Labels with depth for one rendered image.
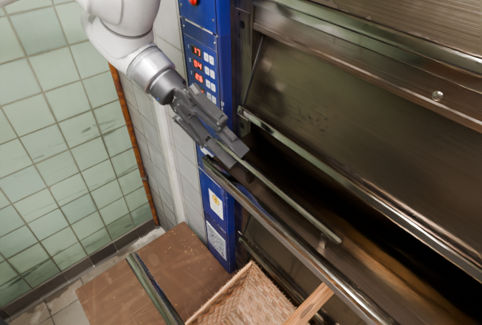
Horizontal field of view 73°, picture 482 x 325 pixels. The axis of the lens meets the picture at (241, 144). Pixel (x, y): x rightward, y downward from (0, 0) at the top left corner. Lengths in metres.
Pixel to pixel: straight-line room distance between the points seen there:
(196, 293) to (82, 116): 0.91
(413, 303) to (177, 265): 1.07
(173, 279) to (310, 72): 1.09
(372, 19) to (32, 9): 1.20
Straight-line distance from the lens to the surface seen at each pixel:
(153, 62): 0.70
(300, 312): 0.74
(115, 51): 0.72
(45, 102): 1.57
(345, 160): 0.61
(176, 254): 1.54
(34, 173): 1.74
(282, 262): 1.05
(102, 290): 1.54
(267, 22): 0.66
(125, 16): 0.64
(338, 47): 0.56
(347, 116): 0.60
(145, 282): 0.82
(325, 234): 0.59
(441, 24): 0.46
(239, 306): 1.37
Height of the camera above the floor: 1.89
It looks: 41 degrees down
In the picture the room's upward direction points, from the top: straight up
